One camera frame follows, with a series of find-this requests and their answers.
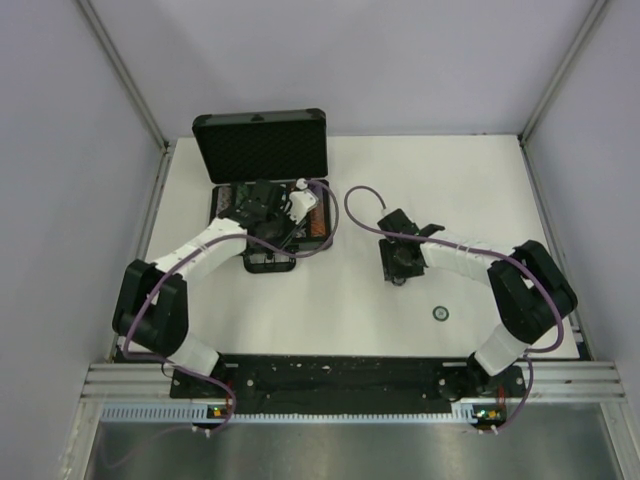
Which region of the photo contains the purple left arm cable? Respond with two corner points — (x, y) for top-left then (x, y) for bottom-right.
(120, 178), (342, 435)

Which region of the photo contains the blue orange chip stack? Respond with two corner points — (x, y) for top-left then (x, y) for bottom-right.
(216, 185), (237, 213)

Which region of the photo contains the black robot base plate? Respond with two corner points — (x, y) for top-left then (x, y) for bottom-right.
(169, 352), (532, 415)

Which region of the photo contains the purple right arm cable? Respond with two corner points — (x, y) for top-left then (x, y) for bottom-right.
(344, 186), (568, 435)

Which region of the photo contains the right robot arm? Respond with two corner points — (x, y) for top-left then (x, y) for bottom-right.
(377, 209), (578, 396)

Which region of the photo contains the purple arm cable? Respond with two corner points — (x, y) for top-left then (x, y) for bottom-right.
(120, 178), (342, 435)
(344, 186), (568, 435)

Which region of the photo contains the grey slotted cable duct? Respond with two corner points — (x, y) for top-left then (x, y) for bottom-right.
(100, 403), (504, 426)

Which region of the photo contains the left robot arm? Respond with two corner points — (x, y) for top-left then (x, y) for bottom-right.
(112, 180), (318, 397)

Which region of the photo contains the black poker set case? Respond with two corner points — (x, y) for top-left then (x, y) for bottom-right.
(192, 108), (333, 254)

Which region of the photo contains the orange black lower chip stack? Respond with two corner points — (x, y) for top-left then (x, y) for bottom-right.
(309, 205), (327, 239)

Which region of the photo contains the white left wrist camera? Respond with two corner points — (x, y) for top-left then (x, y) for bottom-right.
(288, 178), (319, 225)

